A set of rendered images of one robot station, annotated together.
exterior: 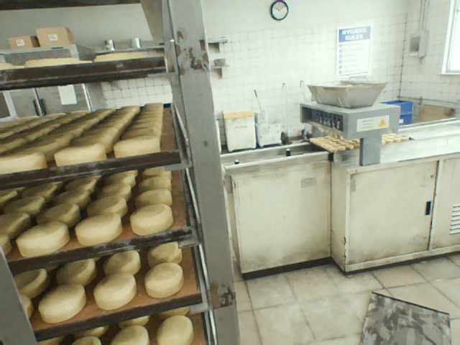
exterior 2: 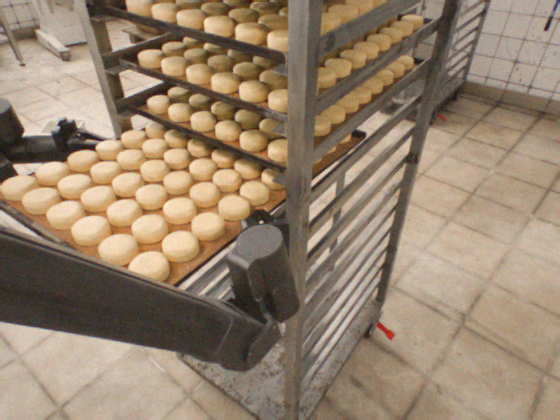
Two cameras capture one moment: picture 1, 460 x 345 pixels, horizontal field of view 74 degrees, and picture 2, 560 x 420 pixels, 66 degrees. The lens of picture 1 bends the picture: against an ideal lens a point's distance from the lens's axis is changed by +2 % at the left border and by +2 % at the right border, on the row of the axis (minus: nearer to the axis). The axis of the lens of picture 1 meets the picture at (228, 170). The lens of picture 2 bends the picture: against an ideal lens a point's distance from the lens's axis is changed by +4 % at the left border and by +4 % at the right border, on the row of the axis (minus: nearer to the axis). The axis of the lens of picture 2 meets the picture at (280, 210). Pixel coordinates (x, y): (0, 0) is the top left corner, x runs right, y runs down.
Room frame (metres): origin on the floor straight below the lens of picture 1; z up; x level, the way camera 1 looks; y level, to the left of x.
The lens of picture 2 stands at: (1.25, 0.94, 1.43)
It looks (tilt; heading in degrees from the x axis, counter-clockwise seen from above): 39 degrees down; 225
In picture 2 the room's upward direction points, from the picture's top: straight up
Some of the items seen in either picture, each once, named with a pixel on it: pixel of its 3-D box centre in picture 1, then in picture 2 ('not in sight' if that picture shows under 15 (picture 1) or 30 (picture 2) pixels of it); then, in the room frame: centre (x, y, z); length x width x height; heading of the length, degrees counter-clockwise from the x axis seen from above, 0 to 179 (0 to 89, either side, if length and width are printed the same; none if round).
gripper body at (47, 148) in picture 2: not in sight; (53, 147); (1.05, 0.10, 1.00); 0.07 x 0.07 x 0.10; 55
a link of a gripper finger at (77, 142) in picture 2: not in sight; (93, 150); (0.99, 0.14, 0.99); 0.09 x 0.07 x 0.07; 145
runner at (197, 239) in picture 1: (177, 159); not in sight; (0.61, 0.10, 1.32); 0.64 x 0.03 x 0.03; 9
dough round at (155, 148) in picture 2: not in sight; (156, 148); (0.91, 0.25, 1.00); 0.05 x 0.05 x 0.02
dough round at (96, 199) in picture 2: not in sight; (99, 199); (1.07, 0.34, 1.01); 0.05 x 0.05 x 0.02
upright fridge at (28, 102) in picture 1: (56, 117); not in sight; (5.15, 2.74, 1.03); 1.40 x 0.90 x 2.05; 95
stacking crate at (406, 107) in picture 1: (389, 108); not in sight; (5.58, -3.09, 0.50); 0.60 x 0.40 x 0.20; 97
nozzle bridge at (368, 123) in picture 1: (341, 128); not in sight; (2.11, -0.84, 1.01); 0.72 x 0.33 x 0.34; 8
